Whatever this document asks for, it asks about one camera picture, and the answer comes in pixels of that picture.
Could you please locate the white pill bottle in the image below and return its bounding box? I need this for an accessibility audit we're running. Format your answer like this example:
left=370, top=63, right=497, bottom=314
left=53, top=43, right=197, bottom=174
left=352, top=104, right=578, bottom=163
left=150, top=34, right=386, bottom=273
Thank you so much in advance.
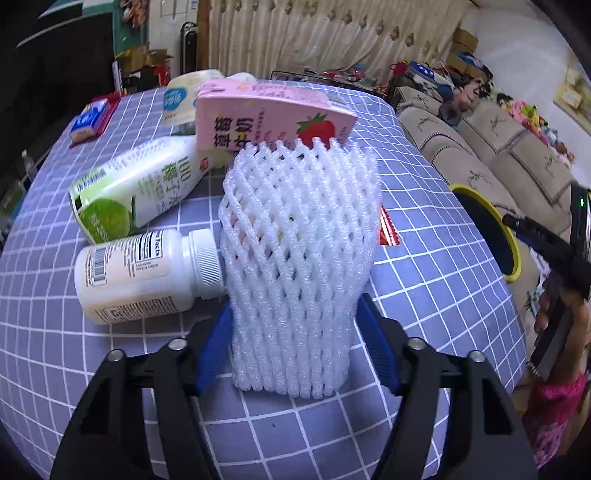
left=74, top=229, right=224, bottom=325

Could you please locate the red snack wrapper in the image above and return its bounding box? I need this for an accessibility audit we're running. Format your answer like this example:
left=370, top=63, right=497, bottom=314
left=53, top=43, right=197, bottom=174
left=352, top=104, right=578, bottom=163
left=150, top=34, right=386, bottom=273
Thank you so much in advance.
left=379, top=206, right=401, bottom=247

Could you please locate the green coconut drink bottle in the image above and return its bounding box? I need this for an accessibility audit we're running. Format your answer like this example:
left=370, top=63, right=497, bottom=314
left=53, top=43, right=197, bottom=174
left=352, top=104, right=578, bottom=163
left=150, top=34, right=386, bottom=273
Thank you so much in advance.
left=69, top=135, right=218, bottom=244

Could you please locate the white foam fruit net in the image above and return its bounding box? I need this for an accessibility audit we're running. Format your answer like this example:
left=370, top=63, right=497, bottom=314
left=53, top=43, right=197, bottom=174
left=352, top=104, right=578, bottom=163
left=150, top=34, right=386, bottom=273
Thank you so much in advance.
left=218, top=140, right=382, bottom=399

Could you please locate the cream yogurt tub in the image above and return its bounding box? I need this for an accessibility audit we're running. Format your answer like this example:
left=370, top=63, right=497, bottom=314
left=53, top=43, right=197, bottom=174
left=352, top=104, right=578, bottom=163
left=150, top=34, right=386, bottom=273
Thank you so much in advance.
left=162, top=69, right=224, bottom=126

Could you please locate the pink strawberry milk carton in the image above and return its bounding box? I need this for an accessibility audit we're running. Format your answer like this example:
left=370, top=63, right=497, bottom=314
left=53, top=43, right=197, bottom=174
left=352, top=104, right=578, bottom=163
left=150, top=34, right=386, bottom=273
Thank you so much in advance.
left=195, top=79, right=358, bottom=151

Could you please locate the white paper cup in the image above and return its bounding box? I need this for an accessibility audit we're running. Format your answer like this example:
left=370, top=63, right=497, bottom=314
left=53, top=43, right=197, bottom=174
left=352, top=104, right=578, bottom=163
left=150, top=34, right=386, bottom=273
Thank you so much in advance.
left=228, top=72, right=257, bottom=83

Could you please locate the yellow rimmed trash bin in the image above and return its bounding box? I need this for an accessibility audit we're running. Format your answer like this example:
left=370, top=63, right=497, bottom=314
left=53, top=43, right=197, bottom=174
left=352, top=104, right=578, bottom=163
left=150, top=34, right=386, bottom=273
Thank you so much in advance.
left=450, top=184, right=522, bottom=283

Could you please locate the person right hand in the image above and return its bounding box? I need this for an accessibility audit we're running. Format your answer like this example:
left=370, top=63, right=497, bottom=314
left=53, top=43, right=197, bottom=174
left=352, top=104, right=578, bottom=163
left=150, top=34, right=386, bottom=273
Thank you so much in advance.
left=532, top=274, right=590, bottom=385

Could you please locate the beige sofa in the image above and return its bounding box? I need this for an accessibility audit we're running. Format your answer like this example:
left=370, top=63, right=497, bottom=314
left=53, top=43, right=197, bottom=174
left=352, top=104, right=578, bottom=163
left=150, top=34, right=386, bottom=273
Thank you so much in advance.
left=396, top=85, right=578, bottom=315

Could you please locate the blue checkered tablecloth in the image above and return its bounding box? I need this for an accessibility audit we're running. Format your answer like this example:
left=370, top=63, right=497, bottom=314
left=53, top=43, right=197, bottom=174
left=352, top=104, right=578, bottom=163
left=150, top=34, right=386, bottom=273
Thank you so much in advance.
left=1, top=87, right=526, bottom=479

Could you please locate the pile of plush toys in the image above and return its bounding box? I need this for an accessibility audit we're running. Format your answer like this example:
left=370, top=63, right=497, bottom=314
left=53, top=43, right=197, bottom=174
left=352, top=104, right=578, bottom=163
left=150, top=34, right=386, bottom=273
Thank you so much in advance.
left=436, top=79, right=576, bottom=168

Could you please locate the cardboard boxes stack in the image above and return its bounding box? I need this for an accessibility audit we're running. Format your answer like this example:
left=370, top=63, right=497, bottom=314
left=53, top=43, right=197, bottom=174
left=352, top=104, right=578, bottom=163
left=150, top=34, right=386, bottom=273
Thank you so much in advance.
left=446, top=28, right=493, bottom=80

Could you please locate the low toy shelf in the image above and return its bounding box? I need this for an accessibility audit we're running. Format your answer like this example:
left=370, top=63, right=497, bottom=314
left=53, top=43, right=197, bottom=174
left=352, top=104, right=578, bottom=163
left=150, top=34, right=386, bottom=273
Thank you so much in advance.
left=270, top=69, right=392, bottom=98

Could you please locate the beige patterned curtain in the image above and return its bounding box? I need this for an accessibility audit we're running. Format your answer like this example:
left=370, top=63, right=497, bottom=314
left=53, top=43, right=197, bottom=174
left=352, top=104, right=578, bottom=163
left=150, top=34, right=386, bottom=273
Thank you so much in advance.
left=208, top=0, right=469, bottom=83

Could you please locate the large black television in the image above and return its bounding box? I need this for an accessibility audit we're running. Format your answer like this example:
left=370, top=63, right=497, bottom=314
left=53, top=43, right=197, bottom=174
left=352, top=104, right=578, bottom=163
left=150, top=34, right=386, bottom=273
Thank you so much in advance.
left=1, top=1, right=114, bottom=185

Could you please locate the black tower fan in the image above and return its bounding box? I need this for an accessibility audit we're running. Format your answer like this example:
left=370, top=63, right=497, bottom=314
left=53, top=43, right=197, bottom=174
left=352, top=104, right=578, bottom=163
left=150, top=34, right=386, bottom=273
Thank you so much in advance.
left=179, top=22, right=198, bottom=75

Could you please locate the framed wall picture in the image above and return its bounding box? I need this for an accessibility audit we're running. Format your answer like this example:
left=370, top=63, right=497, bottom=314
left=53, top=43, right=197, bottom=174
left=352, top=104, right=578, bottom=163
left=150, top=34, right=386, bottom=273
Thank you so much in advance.
left=555, top=60, right=590, bottom=123

